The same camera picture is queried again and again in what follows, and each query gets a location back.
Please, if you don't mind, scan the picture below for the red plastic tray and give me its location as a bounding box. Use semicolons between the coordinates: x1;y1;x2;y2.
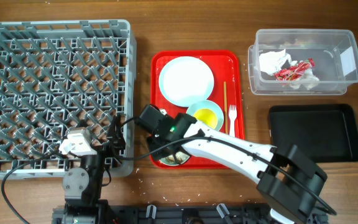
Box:
149;50;247;169

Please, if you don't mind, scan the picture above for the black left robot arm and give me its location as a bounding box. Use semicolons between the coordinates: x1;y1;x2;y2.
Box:
53;116;126;224

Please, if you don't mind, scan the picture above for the yellow cup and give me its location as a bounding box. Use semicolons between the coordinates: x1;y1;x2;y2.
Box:
193;108;218;129

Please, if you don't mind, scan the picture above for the red ketchup sachet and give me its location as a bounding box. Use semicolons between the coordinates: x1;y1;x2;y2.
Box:
273;58;314;81

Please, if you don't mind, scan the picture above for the clear plastic bin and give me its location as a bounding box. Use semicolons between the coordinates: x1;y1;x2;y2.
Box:
248;29;358;95

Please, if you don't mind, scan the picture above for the white napkin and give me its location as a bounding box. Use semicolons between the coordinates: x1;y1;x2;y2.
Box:
255;49;320;90

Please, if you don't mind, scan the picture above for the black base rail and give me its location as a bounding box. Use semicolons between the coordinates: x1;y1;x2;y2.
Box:
51;202;328;224

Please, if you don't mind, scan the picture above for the white plastic fork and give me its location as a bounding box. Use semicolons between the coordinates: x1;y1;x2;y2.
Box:
228;105;237;137

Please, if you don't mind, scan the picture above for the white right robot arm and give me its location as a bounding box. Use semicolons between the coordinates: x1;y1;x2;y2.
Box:
137;111;327;223

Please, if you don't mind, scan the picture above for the black plastic tray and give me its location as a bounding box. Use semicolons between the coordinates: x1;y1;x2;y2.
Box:
268;104;358;163

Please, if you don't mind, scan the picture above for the light blue food bowl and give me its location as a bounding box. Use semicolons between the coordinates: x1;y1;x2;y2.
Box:
159;152;190;166

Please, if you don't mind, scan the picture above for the large white plate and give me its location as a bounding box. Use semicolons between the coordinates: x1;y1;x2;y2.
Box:
158;56;214;107

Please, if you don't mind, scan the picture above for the grey dishwasher rack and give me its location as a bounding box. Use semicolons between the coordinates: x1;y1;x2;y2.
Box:
0;19;137;179

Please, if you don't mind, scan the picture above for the wooden chopstick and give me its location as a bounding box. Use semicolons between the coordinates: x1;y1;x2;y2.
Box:
223;81;229;134

